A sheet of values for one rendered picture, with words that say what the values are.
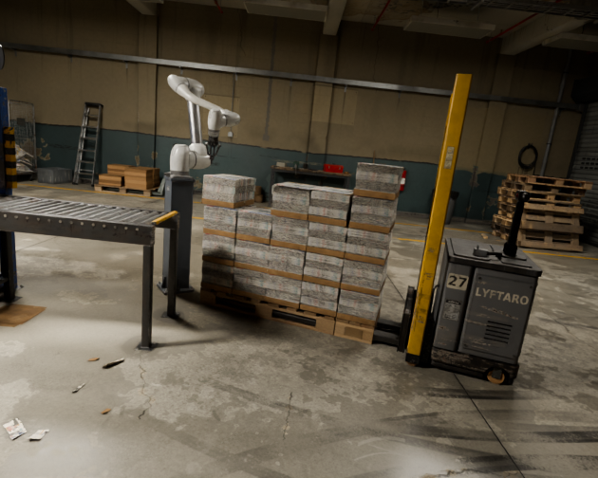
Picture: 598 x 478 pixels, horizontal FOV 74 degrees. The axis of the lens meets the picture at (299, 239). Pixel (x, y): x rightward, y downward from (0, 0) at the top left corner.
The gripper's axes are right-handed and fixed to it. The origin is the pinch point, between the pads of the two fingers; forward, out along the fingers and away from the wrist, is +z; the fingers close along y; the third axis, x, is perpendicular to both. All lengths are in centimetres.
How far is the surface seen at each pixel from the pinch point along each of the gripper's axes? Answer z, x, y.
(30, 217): 13, -88, -104
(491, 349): 37, -170, 176
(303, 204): 0, -65, 66
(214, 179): 5.7, -25.8, 3.1
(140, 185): 284, 508, -130
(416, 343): 50, -153, 136
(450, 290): 11, -144, 150
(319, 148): 168, 556, 259
